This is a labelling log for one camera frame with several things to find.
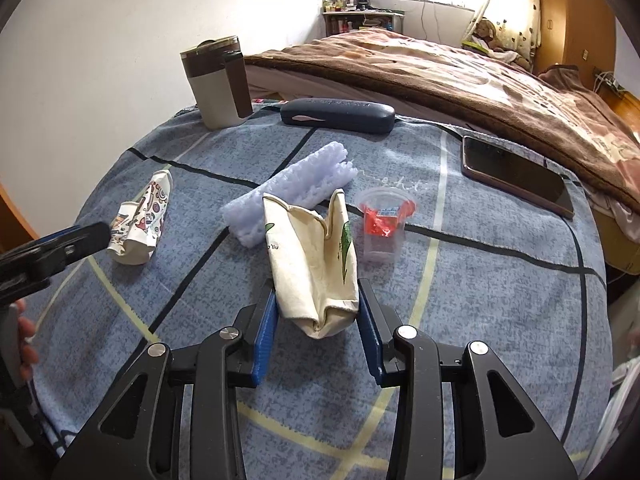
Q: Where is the dark blue glasses case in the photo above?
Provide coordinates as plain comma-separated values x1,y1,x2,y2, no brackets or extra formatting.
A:
279,98,396,134

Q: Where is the wooden furniture panel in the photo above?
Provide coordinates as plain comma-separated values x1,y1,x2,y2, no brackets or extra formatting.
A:
0,182,39,242

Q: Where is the white shelf desk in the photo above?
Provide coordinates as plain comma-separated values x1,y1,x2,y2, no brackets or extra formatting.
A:
321,7,405,38

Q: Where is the black smartphone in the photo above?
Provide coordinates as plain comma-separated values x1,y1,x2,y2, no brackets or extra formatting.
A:
461,135,576,219

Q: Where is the cream cloth pouch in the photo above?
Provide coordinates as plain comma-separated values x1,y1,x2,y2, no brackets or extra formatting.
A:
262,188,361,339

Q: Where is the brown fleece blanket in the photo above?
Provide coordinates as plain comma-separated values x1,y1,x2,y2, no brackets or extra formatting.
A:
243,29,640,198

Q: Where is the white mesh waste bin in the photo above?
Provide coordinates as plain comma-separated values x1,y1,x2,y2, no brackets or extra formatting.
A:
600,359,640,461

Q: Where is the clear plastic cup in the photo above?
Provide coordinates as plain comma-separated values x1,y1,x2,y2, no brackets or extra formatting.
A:
356,186,418,264

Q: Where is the brown and white tumbler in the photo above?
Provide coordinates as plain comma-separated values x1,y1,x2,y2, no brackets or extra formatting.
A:
180,35,254,130

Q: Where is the person's left hand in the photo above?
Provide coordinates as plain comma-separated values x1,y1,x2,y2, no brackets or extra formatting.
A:
15,299,40,387

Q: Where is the wooden headboard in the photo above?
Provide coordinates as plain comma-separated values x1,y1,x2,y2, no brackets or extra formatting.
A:
607,87,640,146

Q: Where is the red crumpled wrapper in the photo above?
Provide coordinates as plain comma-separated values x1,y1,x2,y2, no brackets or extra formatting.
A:
362,200,416,238

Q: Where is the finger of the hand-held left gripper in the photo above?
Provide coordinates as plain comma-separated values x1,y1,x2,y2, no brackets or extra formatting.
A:
0,221,111,288

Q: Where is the pink bed sheet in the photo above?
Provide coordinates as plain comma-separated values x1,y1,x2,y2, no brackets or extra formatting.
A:
587,190,640,241

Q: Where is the wooden wardrobe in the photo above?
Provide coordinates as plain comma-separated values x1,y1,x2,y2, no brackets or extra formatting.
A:
535,0,618,78

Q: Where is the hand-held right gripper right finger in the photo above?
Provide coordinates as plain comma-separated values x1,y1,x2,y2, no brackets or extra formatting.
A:
357,277,581,480

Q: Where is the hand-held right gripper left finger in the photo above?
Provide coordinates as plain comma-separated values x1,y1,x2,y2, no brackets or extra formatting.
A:
50,287,279,480

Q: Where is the patterned paper cup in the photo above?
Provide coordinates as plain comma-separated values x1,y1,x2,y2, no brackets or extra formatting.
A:
107,169,173,266

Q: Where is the white power strip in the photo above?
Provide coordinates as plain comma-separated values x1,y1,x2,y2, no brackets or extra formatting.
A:
594,66,627,95

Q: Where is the brown teddy bear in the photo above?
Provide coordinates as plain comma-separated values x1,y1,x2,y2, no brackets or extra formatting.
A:
472,17,531,68

